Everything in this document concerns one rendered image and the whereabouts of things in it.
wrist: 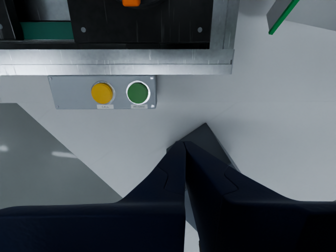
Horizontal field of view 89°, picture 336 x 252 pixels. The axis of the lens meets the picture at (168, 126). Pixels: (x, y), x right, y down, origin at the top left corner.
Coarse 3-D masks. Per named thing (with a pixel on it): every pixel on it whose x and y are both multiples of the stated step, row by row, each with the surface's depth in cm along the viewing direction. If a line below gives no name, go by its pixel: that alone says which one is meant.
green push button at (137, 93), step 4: (132, 84) 33; (136, 84) 33; (140, 84) 33; (128, 88) 33; (132, 88) 33; (136, 88) 33; (140, 88) 33; (144, 88) 33; (128, 92) 33; (132, 92) 33; (136, 92) 33; (140, 92) 33; (144, 92) 33; (128, 96) 34; (132, 96) 33; (136, 96) 33; (140, 96) 33; (144, 96) 33; (132, 100) 34; (136, 100) 34; (140, 100) 34; (144, 100) 34
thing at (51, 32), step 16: (16, 0) 32; (32, 0) 32; (48, 0) 32; (64, 0) 32; (32, 16) 33; (48, 16) 33; (64, 16) 33; (32, 32) 31; (48, 32) 31; (64, 32) 31
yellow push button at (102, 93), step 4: (96, 84) 33; (100, 84) 32; (104, 84) 33; (92, 88) 33; (96, 88) 33; (100, 88) 33; (104, 88) 33; (108, 88) 33; (92, 92) 33; (96, 92) 33; (100, 92) 33; (104, 92) 33; (108, 92) 33; (112, 92) 34; (92, 96) 34; (96, 96) 33; (100, 96) 33; (104, 96) 33; (108, 96) 33; (112, 96) 34; (96, 100) 34; (100, 100) 34; (104, 100) 34; (108, 100) 34
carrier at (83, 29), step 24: (72, 0) 28; (96, 0) 28; (120, 0) 26; (144, 0) 26; (168, 0) 28; (192, 0) 28; (72, 24) 29; (96, 24) 29; (120, 24) 29; (144, 24) 29; (168, 24) 29; (192, 24) 29
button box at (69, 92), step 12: (60, 84) 34; (72, 84) 34; (84, 84) 34; (108, 84) 33; (120, 84) 34; (144, 84) 34; (156, 84) 39; (60, 96) 34; (72, 96) 34; (84, 96) 34; (120, 96) 35; (156, 96) 38; (60, 108) 35; (72, 108) 35; (84, 108) 35; (96, 108) 36; (108, 108) 35; (120, 108) 36; (132, 108) 36; (144, 108) 36
